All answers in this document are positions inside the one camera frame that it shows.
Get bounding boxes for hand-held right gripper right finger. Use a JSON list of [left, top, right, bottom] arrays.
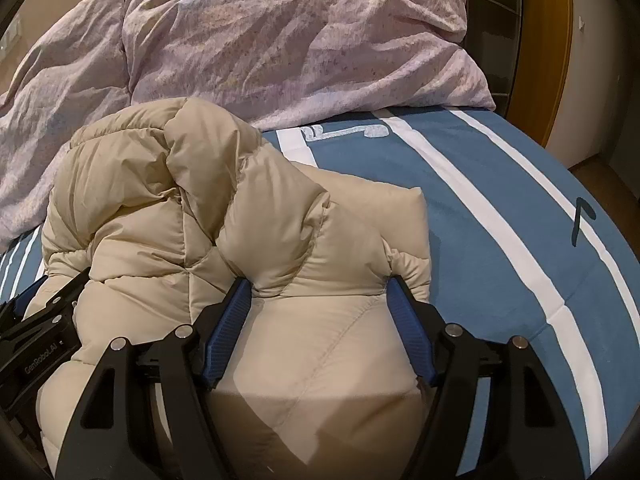
[[386, 276, 610, 480]]

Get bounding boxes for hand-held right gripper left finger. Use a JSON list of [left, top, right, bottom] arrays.
[[54, 277, 253, 480]]

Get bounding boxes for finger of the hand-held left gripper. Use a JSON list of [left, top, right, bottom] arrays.
[[30, 266, 93, 323], [0, 278, 47, 328]]

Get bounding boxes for beige quilted down jacket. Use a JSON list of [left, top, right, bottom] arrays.
[[39, 96, 434, 480]]

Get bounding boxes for blue white-striped bed sheet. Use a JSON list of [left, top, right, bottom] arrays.
[[0, 105, 640, 480]]

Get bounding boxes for pink patterned pillow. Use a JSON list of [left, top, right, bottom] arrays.
[[122, 0, 497, 133]]

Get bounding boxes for white wall socket plate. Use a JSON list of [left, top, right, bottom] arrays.
[[0, 15, 25, 56]]

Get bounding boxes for wooden door frame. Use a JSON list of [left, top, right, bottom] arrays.
[[502, 0, 574, 147]]

